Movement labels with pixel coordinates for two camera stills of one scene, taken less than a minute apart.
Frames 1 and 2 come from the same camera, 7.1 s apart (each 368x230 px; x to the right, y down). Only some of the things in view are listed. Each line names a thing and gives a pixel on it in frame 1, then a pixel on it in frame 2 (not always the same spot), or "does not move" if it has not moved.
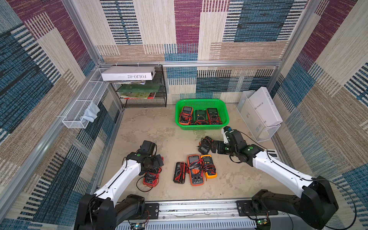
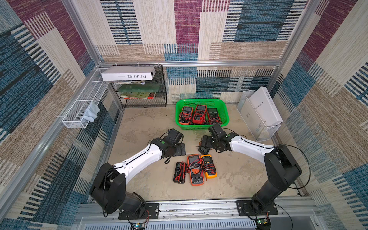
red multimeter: (151, 178) to (199, 116)
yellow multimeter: (209, 166) does not move
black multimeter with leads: (179, 175) does not move
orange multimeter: (195, 166) does not move
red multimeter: (212, 117) does not move
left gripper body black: (153, 163) to (177, 150)
